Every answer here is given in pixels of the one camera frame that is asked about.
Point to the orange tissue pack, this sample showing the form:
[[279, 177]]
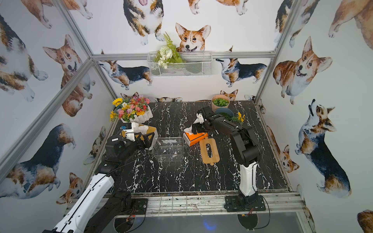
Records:
[[191, 138], [142, 129]]

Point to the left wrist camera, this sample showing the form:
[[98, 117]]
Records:
[[128, 130]]

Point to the clear plastic box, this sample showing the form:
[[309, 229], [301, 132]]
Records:
[[169, 149]]

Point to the yellow artificial flower sprig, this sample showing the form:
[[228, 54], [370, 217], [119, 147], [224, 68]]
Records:
[[238, 119]]

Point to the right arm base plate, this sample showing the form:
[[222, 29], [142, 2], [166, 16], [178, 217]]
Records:
[[240, 203]]

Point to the aluminium frame post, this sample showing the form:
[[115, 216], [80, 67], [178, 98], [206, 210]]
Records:
[[293, 15]]

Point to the colourful flowers white fence planter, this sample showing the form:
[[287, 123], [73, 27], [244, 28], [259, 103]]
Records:
[[134, 109]]

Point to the peach succulent pot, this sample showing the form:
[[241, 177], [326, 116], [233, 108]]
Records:
[[219, 101]]

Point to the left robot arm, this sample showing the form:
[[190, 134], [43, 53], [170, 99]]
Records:
[[83, 216]]

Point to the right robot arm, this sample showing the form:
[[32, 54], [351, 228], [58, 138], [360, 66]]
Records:
[[244, 144]]

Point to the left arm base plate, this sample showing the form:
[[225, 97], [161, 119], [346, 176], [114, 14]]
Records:
[[137, 207]]

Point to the white green artificial bouquet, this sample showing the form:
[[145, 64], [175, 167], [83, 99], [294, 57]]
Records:
[[168, 56]]

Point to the light wooden lid board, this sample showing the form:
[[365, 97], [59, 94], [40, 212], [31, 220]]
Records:
[[209, 151]]

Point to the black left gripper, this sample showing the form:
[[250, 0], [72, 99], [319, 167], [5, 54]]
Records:
[[143, 139]]

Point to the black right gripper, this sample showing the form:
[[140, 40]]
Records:
[[199, 126]]

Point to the white wire wall basket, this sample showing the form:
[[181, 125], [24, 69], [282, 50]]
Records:
[[195, 64]]

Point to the blue-grey flower pot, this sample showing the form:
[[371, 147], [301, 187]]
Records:
[[226, 112]]

